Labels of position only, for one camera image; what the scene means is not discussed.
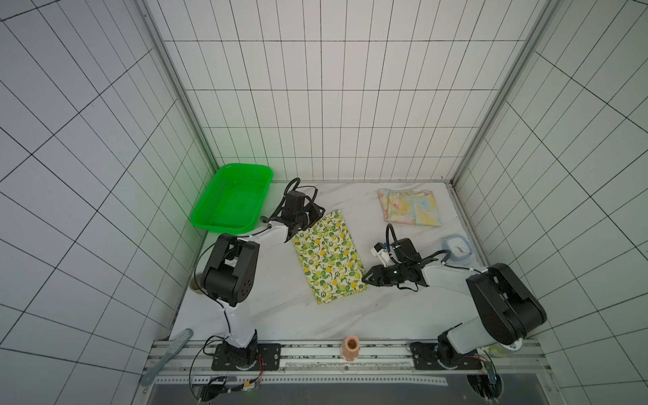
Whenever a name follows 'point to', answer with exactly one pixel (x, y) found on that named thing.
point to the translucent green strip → (183, 338)
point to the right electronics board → (489, 385)
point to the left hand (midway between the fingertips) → (323, 215)
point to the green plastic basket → (233, 199)
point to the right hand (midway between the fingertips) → (367, 278)
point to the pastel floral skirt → (413, 206)
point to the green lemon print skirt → (332, 260)
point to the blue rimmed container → (460, 248)
